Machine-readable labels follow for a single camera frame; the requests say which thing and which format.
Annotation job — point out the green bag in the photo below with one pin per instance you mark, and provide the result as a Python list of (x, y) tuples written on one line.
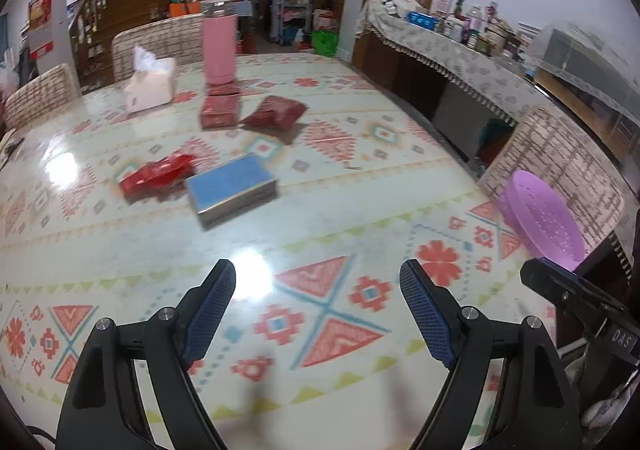
[(325, 42)]

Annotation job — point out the red wall poster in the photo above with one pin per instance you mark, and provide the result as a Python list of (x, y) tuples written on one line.
[(41, 22)]

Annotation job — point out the clear plastic cover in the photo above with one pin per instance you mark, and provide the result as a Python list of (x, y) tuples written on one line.
[(585, 54)]

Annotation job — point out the orange box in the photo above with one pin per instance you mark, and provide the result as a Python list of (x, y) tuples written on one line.
[(184, 9)]

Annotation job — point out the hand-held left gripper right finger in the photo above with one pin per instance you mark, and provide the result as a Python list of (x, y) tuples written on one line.
[(425, 310)]

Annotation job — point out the plaid cushioned chair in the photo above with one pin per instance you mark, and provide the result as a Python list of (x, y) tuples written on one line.
[(42, 94), (150, 44), (565, 154)]

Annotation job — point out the purple plastic basket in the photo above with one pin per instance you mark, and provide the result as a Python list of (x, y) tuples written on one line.
[(542, 215)]

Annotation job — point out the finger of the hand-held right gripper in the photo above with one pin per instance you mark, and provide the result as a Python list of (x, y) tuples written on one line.
[(560, 282)]

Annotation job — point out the blue tissue box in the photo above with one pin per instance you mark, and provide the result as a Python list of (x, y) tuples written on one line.
[(424, 19)]

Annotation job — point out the lace sideboard cloth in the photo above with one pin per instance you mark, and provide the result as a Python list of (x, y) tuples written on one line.
[(480, 59)]

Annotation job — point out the pink bottle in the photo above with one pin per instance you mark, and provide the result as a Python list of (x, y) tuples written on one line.
[(219, 44)]

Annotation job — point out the dark red flat packet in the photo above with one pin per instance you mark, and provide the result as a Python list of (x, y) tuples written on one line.
[(224, 89), (219, 110)]

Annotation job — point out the dark red crumpled packet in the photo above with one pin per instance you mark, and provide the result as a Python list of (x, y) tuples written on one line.
[(275, 112)]

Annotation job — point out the white tissue box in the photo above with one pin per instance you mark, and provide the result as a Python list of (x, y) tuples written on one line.
[(150, 89)]

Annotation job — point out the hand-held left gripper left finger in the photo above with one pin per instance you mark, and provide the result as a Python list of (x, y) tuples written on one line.
[(212, 310)]

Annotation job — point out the wooden staircase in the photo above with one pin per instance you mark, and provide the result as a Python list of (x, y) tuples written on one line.
[(125, 4)]

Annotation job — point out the patterned tablecloth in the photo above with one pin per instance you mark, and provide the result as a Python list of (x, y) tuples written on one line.
[(300, 169)]

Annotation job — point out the person's right hand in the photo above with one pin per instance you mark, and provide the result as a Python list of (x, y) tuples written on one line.
[(607, 407)]

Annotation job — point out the dark wooden sideboard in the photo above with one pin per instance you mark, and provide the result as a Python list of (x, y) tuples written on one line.
[(410, 79)]

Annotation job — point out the row of bottles and jars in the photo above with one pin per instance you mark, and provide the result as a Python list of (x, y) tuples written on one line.
[(475, 27)]

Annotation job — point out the cluttered shelf cart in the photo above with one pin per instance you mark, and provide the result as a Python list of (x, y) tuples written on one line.
[(290, 14)]

